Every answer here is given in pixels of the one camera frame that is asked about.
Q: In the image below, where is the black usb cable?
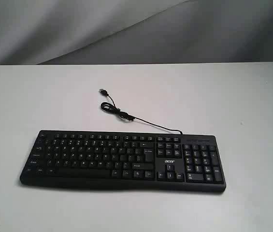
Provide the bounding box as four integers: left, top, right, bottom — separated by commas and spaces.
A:
98, 88, 184, 136

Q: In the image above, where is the grey backdrop cloth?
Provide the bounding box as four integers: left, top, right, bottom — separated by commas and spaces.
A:
0, 0, 273, 65

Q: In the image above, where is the black acer keyboard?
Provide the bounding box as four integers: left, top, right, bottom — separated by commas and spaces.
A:
20, 130, 226, 193

